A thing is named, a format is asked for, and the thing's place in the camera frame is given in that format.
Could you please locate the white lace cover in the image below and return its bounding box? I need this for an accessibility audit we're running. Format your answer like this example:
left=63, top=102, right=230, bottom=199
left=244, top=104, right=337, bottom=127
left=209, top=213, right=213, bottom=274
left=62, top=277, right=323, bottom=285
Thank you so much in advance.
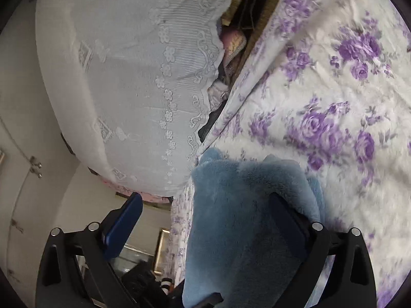
left=35, top=0, right=231, bottom=197

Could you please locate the blue fleece garment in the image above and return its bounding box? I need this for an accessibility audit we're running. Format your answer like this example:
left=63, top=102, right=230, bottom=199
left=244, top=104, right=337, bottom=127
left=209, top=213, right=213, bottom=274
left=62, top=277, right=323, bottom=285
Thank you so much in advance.
left=183, top=148, right=325, bottom=307

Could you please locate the purple floral bed sheet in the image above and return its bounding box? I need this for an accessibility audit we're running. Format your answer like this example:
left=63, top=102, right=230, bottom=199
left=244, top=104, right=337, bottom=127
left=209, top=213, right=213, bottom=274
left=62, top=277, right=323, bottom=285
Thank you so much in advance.
left=163, top=0, right=411, bottom=308

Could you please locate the white cabinet door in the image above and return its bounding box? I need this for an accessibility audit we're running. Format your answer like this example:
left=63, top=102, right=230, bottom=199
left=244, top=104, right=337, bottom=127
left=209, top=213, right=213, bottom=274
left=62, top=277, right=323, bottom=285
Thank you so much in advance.
left=1, top=118, right=78, bottom=307

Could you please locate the pink floral bedding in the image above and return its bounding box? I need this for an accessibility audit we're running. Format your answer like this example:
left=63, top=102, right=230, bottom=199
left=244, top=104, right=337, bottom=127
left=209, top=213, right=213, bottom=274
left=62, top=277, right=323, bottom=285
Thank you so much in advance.
left=88, top=168, right=173, bottom=204

